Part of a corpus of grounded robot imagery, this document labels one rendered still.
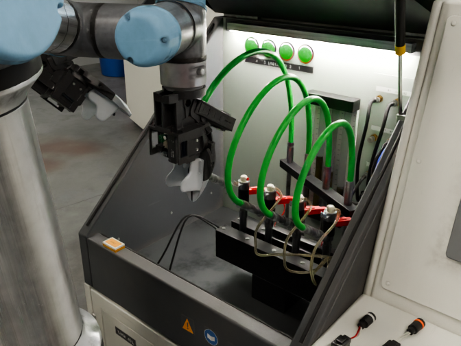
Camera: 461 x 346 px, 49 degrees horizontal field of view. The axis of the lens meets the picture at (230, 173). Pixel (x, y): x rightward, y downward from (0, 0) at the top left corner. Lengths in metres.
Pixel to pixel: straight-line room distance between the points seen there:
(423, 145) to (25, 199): 0.77
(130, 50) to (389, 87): 0.76
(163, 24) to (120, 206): 0.81
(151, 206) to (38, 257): 1.06
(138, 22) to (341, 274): 0.60
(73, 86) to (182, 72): 0.29
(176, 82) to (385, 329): 0.60
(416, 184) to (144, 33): 0.60
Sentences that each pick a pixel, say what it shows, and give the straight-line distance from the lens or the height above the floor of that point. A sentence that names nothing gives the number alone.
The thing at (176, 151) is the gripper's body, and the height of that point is 1.33.
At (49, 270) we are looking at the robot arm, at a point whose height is 1.39.
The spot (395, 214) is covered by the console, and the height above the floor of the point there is 1.15.
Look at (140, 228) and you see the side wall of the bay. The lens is 1.47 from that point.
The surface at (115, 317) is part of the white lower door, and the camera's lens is 1.41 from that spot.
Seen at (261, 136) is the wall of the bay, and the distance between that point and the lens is 1.52.
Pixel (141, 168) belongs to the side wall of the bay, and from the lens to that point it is 1.40.
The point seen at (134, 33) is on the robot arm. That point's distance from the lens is 0.67.
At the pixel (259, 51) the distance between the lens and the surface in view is 1.16.
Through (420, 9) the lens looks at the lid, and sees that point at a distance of 1.15.
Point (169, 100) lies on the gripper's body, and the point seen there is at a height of 1.42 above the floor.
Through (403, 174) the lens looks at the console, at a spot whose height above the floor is 1.23.
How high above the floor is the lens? 1.63
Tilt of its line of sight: 24 degrees down
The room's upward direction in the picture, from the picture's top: straight up
